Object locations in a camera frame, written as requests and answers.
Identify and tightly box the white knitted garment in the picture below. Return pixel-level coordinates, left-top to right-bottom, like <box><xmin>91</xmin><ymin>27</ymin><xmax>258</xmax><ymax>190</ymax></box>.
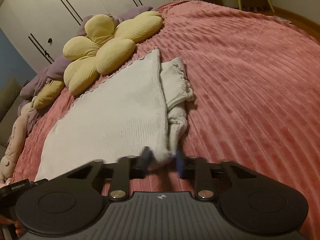
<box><xmin>36</xmin><ymin>48</ymin><xmax>194</xmax><ymax>180</ymax></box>

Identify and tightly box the pink plush toy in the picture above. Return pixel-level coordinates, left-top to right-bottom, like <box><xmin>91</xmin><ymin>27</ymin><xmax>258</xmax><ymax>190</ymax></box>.
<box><xmin>1</xmin><ymin>102</ymin><xmax>33</xmax><ymax>184</ymax></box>

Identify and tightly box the grey-green headboard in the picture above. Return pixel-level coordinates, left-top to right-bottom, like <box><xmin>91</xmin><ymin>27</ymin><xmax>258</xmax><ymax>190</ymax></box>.
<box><xmin>0</xmin><ymin>79</ymin><xmax>23</xmax><ymax>158</ymax></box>

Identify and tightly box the pink ribbed bedspread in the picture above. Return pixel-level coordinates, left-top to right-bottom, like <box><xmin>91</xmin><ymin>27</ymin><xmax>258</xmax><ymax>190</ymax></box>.
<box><xmin>11</xmin><ymin>0</ymin><xmax>320</xmax><ymax>240</ymax></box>

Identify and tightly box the small yellow pillow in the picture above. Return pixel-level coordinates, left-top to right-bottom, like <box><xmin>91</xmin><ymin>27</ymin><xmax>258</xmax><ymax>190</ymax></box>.
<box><xmin>33</xmin><ymin>80</ymin><xmax>65</xmax><ymax>110</ymax></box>

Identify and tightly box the purple blanket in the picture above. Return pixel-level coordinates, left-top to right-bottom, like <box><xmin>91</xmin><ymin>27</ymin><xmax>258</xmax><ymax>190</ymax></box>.
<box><xmin>20</xmin><ymin>5</ymin><xmax>153</xmax><ymax>100</ymax></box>

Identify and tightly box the yellow flower-shaped cushion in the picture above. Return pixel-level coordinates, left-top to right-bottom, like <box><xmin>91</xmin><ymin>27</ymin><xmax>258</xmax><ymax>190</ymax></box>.
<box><xmin>63</xmin><ymin>11</ymin><xmax>163</xmax><ymax>96</ymax></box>

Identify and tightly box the book on floor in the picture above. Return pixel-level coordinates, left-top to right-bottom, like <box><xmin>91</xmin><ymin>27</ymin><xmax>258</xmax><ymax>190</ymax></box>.
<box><xmin>273</xmin><ymin>16</ymin><xmax>292</xmax><ymax>24</ymax></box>

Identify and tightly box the white wardrobe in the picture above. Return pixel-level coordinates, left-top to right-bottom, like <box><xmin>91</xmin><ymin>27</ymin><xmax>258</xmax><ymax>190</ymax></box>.
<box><xmin>1</xmin><ymin>0</ymin><xmax>174</xmax><ymax>73</ymax></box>

